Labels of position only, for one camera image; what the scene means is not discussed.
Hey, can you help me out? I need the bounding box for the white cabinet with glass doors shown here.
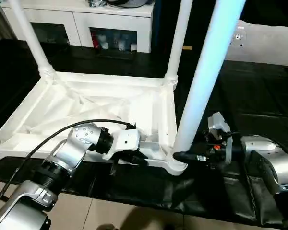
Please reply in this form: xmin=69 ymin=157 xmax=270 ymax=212
xmin=0 ymin=0 xmax=156 ymax=54

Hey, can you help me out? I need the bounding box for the brown curtain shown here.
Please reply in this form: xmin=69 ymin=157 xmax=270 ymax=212
xmin=0 ymin=0 xmax=16 ymax=46

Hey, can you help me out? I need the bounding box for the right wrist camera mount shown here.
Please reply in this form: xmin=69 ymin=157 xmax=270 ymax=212
xmin=207 ymin=111 xmax=234 ymax=164

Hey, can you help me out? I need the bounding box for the black box with gold label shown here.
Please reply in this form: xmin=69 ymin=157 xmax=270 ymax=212
xmin=153 ymin=0 xmax=239 ymax=63

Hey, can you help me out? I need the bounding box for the dark rounded robot body part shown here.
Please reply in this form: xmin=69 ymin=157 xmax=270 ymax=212
xmin=97 ymin=223 xmax=119 ymax=230

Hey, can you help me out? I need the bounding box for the grey round container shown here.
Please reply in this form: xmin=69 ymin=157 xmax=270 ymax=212
xmin=105 ymin=0 xmax=150 ymax=8

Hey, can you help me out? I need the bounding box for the grey cushion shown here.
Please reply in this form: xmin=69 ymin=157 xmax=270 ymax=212
xmin=224 ymin=19 xmax=288 ymax=67

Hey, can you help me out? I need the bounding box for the white plastic table top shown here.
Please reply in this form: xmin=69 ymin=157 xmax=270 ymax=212
xmin=0 ymin=70 xmax=190 ymax=176

